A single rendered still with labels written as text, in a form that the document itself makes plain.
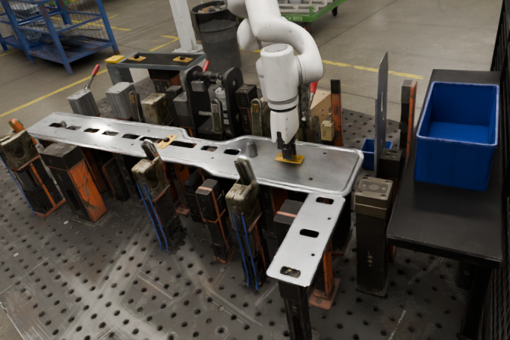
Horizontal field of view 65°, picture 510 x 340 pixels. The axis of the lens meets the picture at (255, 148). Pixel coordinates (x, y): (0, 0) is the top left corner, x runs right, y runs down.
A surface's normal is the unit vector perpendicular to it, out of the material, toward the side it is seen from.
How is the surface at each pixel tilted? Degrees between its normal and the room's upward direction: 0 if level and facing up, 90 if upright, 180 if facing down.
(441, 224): 0
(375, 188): 0
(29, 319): 0
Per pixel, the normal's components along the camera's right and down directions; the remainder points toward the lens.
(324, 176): -0.15, -0.83
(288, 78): 0.28, 0.48
